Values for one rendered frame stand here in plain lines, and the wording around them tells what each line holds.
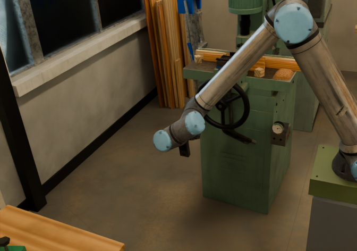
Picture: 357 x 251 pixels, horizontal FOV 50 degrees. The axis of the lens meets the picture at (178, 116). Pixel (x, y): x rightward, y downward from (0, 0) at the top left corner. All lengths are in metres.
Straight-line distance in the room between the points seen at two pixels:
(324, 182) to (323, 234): 0.27
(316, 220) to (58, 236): 1.12
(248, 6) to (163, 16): 1.53
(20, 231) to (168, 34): 2.22
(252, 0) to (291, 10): 0.76
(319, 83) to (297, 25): 0.22
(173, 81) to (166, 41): 0.39
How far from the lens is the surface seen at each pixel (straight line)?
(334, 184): 1.76
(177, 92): 3.67
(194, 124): 1.50
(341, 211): 1.81
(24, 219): 1.89
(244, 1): 2.02
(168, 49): 3.53
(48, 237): 1.75
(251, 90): 2.06
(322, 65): 1.35
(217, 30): 4.79
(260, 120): 2.13
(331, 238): 1.93
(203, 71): 2.12
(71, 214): 2.66
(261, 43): 1.47
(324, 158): 1.90
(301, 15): 1.29
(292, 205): 2.58
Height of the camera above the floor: 1.69
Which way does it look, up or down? 28 degrees down
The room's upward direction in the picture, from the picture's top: 4 degrees counter-clockwise
